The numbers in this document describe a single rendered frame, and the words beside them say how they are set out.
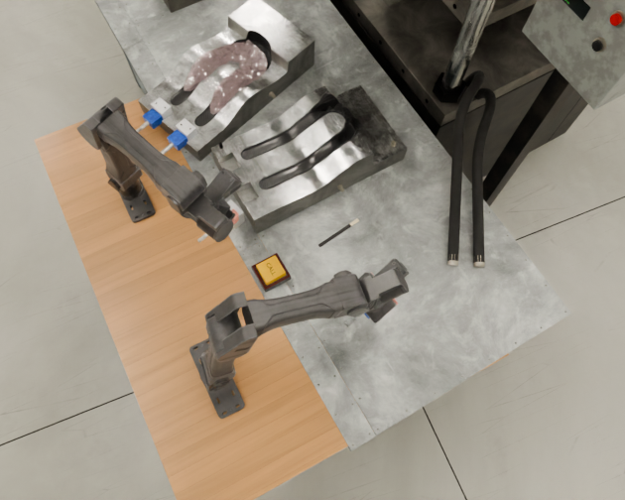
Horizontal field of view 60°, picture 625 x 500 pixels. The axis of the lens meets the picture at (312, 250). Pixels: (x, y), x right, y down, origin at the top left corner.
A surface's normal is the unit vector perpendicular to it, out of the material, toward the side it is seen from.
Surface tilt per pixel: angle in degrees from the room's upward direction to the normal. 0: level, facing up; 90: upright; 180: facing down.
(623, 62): 90
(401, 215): 0
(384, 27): 0
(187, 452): 0
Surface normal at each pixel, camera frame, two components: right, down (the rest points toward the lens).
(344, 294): 0.29, -0.44
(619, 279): 0.02, -0.37
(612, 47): -0.86, 0.46
